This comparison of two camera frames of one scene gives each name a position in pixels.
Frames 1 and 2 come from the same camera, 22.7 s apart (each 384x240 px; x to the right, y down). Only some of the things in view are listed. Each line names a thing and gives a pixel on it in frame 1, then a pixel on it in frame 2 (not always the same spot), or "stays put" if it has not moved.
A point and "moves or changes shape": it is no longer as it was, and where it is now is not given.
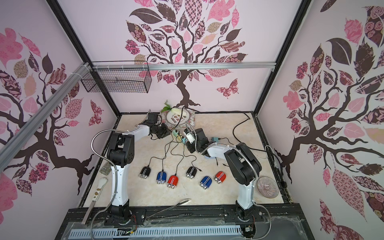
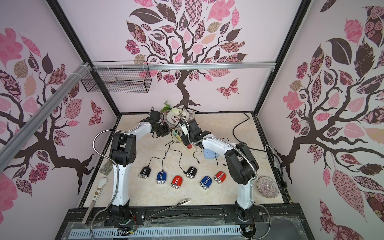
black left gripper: [167, 131] stays put
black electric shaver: [191, 172] stays put
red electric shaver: [173, 181] moves or changes shape
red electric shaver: [219, 177] stays put
